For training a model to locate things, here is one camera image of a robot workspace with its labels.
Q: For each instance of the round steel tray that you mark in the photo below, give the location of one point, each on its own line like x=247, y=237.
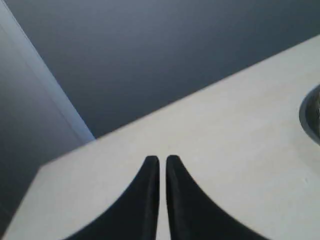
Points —
x=309, y=114

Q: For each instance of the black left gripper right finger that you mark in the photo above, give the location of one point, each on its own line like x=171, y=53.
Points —
x=192, y=215

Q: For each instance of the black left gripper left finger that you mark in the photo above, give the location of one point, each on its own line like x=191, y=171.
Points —
x=134, y=215

